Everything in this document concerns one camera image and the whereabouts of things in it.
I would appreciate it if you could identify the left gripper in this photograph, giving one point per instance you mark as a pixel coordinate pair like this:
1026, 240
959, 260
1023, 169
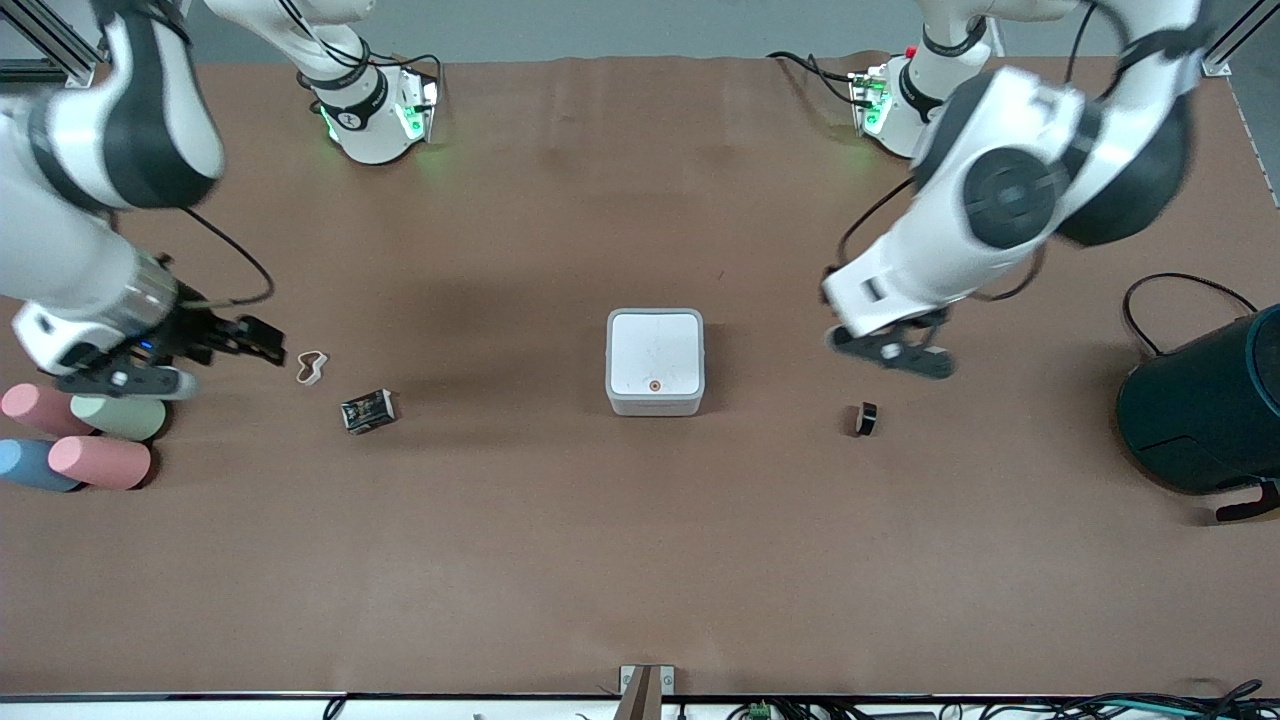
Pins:
933, 317

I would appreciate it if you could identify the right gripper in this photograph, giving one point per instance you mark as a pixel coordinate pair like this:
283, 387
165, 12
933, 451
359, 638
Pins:
200, 331

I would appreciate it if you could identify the white looped band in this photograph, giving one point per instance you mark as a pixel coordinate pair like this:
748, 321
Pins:
303, 372

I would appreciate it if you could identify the black snack wrapper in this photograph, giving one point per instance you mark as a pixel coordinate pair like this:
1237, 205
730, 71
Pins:
368, 411

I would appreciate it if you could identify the white square trash bin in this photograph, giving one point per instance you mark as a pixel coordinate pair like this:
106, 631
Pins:
655, 360

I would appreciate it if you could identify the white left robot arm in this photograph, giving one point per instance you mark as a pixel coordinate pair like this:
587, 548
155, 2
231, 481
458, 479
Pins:
1000, 190

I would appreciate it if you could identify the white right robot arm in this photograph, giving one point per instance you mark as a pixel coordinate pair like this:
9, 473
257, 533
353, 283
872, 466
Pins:
150, 110

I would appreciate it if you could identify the pale green cylindrical cup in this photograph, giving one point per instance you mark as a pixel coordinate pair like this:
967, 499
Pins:
120, 418

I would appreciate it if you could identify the pink cylindrical cup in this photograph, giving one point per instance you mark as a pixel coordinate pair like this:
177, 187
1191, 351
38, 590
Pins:
100, 462
35, 408

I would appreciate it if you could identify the blue cylindrical cup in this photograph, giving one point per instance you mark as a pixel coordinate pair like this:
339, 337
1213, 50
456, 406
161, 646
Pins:
30, 465

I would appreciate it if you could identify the dark teal kettle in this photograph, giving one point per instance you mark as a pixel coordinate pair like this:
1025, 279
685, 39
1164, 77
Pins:
1200, 410

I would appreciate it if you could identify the brown paper table cover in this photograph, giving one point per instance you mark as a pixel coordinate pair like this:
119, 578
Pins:
640, 550

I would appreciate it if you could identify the aluminium frame profile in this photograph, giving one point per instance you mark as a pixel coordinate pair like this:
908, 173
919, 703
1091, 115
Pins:
1225, 50
55, 50

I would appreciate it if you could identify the metal table edge bracket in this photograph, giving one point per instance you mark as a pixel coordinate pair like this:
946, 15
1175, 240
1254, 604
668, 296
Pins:
645, 685

